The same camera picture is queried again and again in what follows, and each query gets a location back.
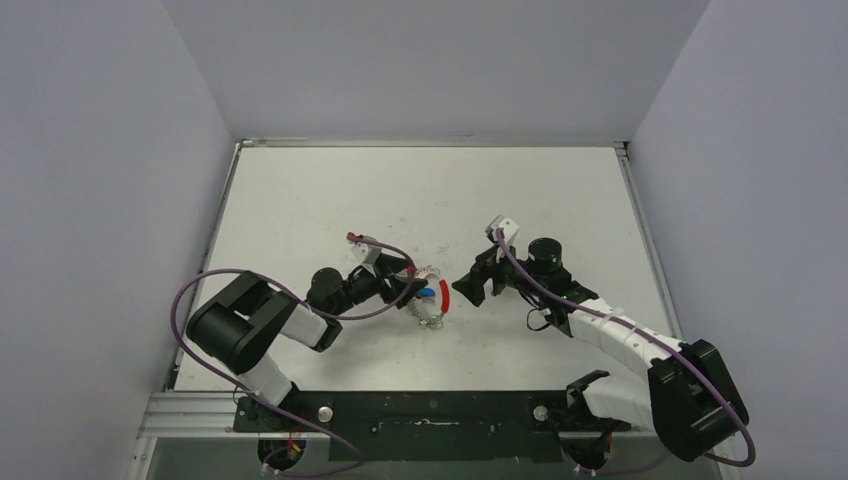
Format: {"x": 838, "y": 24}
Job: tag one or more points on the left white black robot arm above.
{"x": 238, "y": 325}

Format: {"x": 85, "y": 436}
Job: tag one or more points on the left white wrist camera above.
{"x": 364, "y": 249}

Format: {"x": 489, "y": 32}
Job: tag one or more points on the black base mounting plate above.
{"x": 455, "y": 425}

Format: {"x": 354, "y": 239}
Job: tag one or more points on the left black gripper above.
{"x": 388, "y": 268}

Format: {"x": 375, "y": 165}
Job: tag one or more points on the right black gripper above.
{"x": 494, "y": 273}

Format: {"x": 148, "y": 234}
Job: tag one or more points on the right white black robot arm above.
{"x": 684, "y": 394}

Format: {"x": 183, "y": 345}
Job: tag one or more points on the key with blue tag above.
{"x": 426, "y": 293}

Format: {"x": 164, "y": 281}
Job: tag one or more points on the aluminium frame rail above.
{"x": 189, "y": 435}

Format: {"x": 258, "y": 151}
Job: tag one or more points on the metal keyring with red handle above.
{"x": 430, "y": 303}

